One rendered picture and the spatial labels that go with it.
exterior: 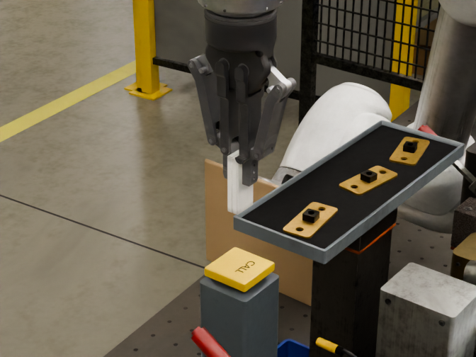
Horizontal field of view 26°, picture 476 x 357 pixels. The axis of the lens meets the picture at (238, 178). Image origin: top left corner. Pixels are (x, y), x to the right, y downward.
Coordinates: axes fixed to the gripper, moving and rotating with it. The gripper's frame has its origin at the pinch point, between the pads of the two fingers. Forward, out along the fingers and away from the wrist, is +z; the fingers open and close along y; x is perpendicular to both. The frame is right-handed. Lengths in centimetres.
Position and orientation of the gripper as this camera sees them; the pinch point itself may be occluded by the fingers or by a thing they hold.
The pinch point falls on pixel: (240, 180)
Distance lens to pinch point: 115.0
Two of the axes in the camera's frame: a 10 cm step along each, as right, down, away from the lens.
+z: 0.0, 8.8, 4.7
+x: 6.1, -3.7, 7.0
